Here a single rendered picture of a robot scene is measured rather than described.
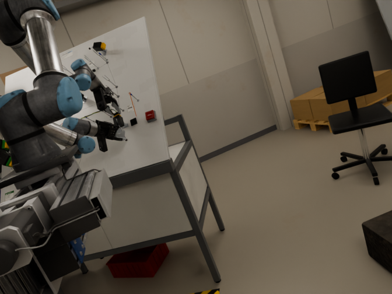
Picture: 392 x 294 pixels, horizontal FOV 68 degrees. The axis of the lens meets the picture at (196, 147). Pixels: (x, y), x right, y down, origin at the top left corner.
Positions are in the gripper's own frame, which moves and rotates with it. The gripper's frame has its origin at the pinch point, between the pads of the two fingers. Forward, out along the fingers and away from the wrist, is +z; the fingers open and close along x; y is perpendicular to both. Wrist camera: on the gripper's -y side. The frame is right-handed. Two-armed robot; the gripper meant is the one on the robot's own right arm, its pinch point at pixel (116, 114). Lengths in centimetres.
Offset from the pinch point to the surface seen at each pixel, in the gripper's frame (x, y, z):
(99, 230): 43, -36, 48
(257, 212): -46, -10, 135
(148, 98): -18.9, 7.7, 4.1
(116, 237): 35, -41, 55
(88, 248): 57, -40, 57
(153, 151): -12.9, -22.6, 18.2
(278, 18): -165, 268, 128
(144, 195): 4, -33, 37
